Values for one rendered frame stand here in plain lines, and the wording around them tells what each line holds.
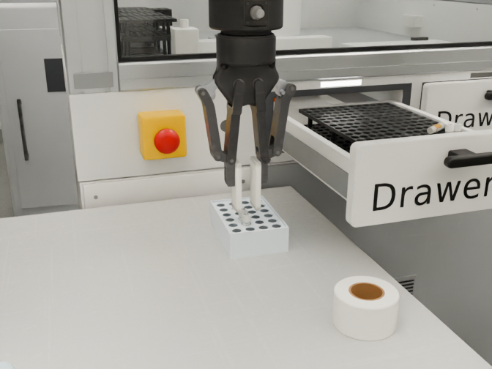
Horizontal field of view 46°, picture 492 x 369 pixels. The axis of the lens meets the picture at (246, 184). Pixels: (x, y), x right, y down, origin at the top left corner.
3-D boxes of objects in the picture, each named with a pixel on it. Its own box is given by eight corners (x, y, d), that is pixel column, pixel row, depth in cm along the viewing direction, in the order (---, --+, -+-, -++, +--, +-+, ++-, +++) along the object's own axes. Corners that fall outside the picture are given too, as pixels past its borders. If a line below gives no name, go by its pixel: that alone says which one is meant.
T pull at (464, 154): (498, 163, 74) (500, 153, 73) (447, 169, 71) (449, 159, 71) (479, 155, 77) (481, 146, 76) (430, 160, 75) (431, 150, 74)
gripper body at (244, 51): (219, 35, 68) (220, 113, 71) (288, 33, 70) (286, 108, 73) (206, 28, 75) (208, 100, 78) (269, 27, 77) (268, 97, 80)
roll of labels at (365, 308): (409, 326, 64) (413, 294, 63) (365, 349, 60) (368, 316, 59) (362, 299, 69) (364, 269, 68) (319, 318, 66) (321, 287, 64)
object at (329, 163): (518, 189, 83) (526, 148, 81) (356, 211, 76) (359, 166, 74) (377, 123, 119) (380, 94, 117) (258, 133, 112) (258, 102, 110)
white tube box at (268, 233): (288, 252, 81) (288, 226, 80) (230, 259, 79) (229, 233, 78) (262, 217, 92) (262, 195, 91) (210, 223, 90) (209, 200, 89)
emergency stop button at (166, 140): (181, 154, 92) (180, 129, 91) (156, 156, 91) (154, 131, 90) (177, 148, 95) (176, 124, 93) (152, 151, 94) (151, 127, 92)
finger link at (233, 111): (247, 81, 73) (236, 80, 72) (236, 167, 76) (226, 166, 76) (239, 76, 76) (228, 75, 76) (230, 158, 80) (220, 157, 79)
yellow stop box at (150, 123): (188, 158, 95) (187, 115, 93) (144, 162, 93) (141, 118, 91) (181, 149, 100) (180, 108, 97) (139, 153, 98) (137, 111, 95)
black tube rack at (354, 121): (459, 173, 89) (465, 132, 87) (356, 185, 84) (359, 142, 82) (384, 135, 109) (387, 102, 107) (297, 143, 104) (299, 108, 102)
